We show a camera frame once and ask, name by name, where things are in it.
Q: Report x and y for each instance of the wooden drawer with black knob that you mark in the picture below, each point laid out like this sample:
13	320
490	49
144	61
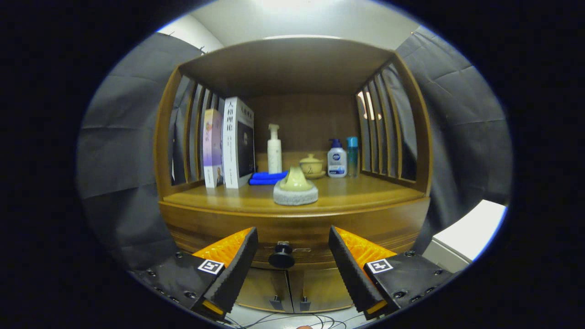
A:
297	228

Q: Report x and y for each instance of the wooden countertop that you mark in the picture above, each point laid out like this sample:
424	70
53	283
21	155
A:
356	194

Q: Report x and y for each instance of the white foam pump bottle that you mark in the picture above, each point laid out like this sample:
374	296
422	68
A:
274	155

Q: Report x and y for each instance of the brown wooden cabinet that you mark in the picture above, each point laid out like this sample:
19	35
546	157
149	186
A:
283	68

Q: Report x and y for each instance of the thin purple book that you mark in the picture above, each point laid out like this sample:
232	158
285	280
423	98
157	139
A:
212	146

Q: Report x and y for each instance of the white bottle with blue pump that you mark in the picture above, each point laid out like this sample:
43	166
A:
337	162

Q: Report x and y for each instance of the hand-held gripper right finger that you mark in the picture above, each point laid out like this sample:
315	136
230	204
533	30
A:
349	269

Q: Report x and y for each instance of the yellow lidded tea cup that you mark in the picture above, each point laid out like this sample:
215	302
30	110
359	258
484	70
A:
312	165

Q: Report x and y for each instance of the blue folded cloth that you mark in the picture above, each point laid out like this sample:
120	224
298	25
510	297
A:
265	178

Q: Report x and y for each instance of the wooden cabinet door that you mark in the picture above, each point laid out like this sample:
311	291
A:
265	288
320	288

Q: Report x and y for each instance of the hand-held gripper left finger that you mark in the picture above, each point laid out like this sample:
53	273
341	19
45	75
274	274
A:
237	269

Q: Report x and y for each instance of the thick white book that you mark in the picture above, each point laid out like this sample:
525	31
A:
233	146

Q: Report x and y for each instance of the teal slim bottle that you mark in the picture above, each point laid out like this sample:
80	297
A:
352	157

